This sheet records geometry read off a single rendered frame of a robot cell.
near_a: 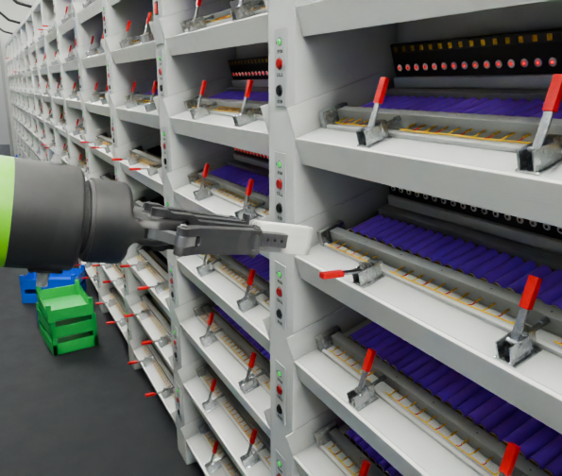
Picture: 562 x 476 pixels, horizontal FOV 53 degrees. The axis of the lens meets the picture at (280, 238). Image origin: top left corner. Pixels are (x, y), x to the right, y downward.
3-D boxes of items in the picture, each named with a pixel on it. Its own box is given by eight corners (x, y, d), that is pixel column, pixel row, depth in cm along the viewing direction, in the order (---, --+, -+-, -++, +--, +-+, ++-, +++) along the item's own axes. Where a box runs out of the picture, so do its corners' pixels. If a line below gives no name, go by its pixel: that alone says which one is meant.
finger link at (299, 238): (253, 221, 58) (256, 222, 57) (311, 227, 61) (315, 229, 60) (248, 248, 58) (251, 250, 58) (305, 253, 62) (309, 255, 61)
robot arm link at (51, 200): (18, 152, 42) (11, 142, 50) (2, 301, 44) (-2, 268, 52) (101, 164, 45) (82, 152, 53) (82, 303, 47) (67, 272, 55)
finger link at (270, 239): (240, 228, 56) (252, 234, 54) (283, 232, 59) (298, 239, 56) (237, 242, 57) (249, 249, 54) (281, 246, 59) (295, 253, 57)
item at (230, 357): (276, 446, 117) (257, 395, 112) (184, 335, 169) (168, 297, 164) (354, 397, 124) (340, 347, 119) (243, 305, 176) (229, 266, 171)
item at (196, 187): (276, 263, 107) (255, 196, 102) (178, 205, 159) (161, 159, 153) (361, 221, 114) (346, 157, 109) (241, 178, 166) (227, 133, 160)
